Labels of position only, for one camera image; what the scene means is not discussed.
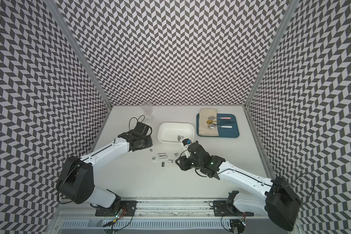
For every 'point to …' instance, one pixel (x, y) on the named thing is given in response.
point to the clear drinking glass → (147, 108)
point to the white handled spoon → (212, 126)
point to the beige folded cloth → (204, 114)
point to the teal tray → (223, 132)
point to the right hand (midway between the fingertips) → (179, 163)
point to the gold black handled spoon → (210, 122)
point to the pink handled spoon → (212, 117)
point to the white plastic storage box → (175, 132)
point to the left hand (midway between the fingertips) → (149, 144)
